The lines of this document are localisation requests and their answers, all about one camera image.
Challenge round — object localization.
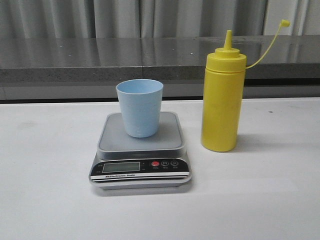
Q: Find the light blue plastic cup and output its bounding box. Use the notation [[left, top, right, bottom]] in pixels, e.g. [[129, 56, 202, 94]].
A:
[[116, 79, 164, 138]]

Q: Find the grey stone counter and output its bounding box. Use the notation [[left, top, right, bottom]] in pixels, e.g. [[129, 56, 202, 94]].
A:
[[0, 35, 320, 103]]

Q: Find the yellow squeeze bottle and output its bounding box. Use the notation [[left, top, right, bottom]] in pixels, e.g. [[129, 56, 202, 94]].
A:
[[200, 19, 291, 153]]

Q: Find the grey curtain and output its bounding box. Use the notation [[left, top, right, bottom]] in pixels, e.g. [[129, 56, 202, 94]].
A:
[[0, 0, 320, 39]]

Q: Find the digital kitchen scale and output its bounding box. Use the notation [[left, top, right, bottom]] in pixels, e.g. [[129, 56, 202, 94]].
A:
[[88, 111, 192, 190]]

